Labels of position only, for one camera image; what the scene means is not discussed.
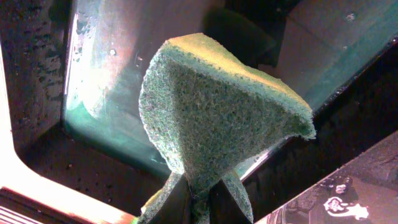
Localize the green sponge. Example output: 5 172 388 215
139 33 316 223

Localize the black rectangular tray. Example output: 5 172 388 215
1 0 397 223

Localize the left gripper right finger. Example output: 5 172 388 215
209 180 251 224

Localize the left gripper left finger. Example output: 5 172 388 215
155 175 192 224

